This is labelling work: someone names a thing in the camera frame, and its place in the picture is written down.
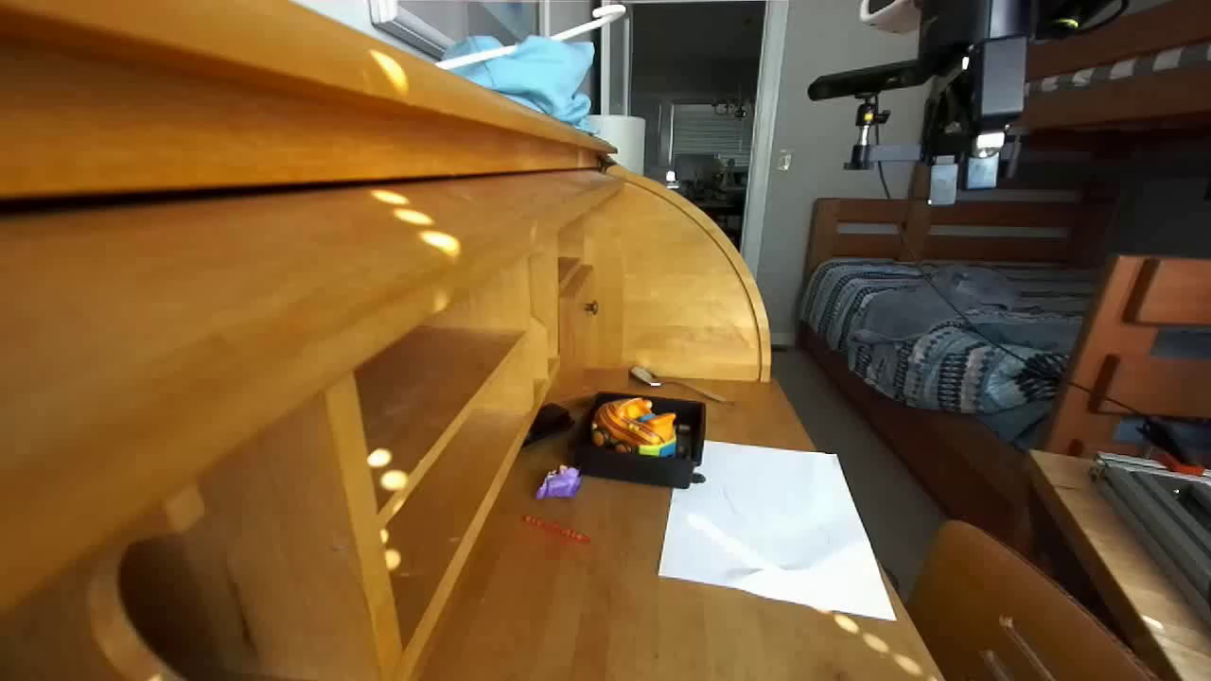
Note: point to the blue towel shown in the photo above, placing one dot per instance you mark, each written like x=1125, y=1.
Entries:
x=537, y=77

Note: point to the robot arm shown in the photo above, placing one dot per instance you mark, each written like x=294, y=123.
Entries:
x=977, y=92

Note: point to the metal tool on desk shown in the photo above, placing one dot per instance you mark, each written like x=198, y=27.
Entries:
x=643, y=375

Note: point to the orange toy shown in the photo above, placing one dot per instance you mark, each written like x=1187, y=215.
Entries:
x=633, y=425

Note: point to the black plastic tray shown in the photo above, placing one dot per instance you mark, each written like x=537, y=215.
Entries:
x=678, y=469

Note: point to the purple small toy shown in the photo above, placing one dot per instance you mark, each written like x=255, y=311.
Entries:
x=557, y=481

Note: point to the red pen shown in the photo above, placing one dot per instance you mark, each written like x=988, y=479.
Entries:
x=557, y=531

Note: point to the white paper sheet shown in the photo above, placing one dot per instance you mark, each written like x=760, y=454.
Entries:
x=772, y=523

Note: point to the white rod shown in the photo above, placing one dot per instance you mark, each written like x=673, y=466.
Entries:
x=571, y=37

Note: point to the bunk bed with striped bedding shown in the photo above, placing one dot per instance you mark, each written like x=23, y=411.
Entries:
x=982, y=331

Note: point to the wooden chair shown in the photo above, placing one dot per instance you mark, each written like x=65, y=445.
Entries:
x=988, y=615

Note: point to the wooden side table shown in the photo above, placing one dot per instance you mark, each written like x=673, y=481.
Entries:
x=1115, y=568

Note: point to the black camera on stand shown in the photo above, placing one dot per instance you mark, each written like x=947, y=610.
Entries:
x=865, y=84

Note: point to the aluminium rail equipment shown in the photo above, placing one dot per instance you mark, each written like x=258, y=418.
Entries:
x=1170, y=514

